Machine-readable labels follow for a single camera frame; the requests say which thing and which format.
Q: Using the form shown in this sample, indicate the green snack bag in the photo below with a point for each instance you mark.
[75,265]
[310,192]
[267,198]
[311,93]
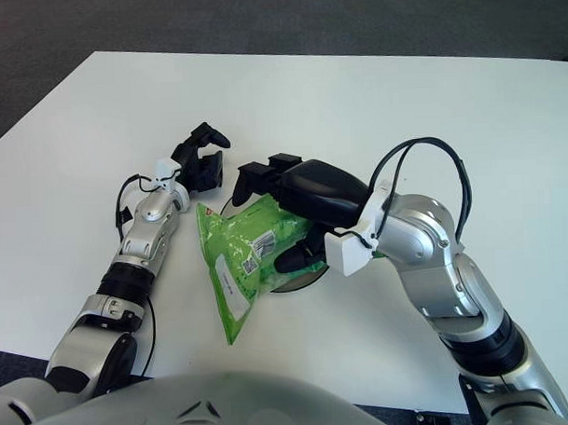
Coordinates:
[234,251]

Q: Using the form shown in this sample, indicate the white plate black rim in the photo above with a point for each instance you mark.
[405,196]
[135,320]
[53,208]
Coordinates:
[296,283]

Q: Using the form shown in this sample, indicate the grey robot torso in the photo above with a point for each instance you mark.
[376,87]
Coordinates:
[202,411]

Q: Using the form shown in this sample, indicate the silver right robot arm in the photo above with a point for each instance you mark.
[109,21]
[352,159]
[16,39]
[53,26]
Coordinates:
[429,235]

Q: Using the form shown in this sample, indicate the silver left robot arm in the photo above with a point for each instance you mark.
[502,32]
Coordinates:
[83,331]

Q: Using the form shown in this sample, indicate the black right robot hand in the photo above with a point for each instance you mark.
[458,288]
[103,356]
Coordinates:
[320,188]

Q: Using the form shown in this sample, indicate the black bracket under table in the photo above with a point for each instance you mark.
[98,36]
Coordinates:
[433,422]

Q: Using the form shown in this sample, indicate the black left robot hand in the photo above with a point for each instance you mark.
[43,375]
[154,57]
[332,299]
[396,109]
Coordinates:
[208,173]

